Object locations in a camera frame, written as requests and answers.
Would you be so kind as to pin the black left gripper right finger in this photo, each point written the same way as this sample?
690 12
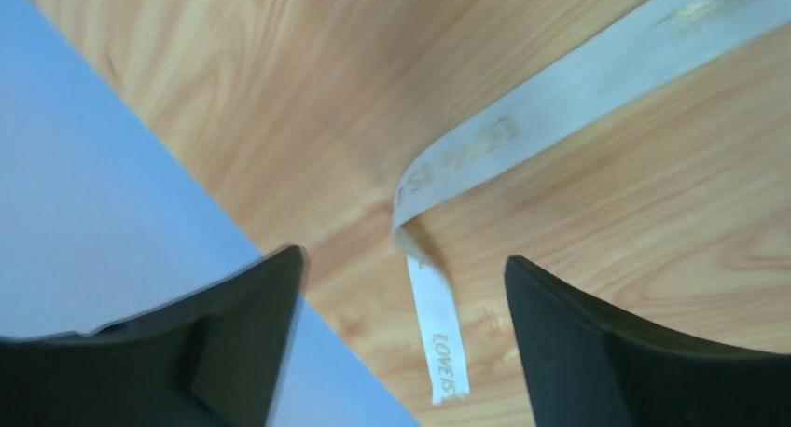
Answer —
587 362

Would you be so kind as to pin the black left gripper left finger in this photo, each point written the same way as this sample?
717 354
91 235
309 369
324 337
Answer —
209 359

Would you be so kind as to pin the cream printed ribbon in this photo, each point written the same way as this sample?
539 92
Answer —
650 46

